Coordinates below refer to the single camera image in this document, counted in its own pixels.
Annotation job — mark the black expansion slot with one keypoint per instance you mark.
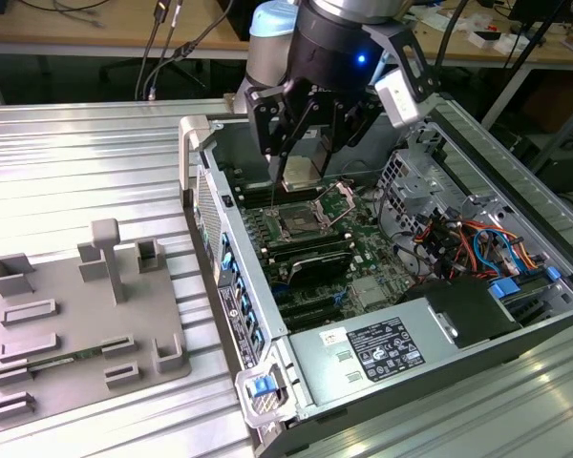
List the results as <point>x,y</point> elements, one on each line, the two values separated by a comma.
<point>310,312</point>

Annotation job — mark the black plastic shroud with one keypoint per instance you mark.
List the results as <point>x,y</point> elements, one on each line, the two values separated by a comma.
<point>477,310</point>

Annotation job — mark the small white box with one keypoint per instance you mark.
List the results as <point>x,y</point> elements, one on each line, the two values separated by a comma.
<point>484,40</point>

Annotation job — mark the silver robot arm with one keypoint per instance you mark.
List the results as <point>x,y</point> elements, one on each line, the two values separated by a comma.
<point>267,62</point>

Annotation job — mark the black camera bracket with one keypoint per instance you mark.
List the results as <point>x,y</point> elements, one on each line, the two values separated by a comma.
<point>410,52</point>

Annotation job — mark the blue case latch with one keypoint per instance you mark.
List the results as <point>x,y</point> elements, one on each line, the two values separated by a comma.
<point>260,386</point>

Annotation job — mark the silver CPU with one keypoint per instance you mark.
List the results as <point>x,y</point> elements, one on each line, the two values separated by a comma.
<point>303,174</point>

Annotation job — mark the silver drive cage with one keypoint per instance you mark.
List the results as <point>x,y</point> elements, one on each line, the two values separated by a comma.
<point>410,191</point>

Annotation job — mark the green motherboard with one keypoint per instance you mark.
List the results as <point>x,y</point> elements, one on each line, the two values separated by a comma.
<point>358,238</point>

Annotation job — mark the open black PC case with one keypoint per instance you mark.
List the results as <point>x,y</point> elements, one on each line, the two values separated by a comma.
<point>410,420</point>

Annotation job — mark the grey power supply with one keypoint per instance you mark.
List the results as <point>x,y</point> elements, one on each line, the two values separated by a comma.
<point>324,377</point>

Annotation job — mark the black graphics card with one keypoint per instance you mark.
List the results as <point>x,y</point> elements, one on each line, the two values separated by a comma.
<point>320,267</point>

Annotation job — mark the grey parts rack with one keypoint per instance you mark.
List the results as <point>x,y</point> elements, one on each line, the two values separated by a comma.
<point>138,310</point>

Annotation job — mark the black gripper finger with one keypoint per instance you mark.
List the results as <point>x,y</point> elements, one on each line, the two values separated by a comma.
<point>267,119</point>
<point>353,124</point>

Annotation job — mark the CPU socket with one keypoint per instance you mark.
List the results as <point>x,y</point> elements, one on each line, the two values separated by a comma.
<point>296,224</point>

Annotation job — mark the black computer tower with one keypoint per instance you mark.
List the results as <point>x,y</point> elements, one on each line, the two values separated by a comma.
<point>563,167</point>

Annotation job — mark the hard disk in blue carrier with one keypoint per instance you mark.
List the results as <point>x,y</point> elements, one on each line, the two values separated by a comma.
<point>503,288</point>

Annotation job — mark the black monitor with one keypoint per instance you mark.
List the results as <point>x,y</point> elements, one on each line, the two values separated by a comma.
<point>530,9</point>

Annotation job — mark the silver chipset heatsink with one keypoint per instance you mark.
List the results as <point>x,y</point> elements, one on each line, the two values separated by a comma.
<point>367,291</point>

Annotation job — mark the green RAM stick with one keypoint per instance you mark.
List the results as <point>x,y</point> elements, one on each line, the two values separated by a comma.
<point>76,355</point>

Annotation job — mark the black RAM slot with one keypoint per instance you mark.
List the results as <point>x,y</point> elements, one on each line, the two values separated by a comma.
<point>305,241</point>
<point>310,252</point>
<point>255,187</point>
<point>258,199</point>

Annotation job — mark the thin locking lever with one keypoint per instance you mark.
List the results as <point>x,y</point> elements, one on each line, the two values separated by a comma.
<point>272,200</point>

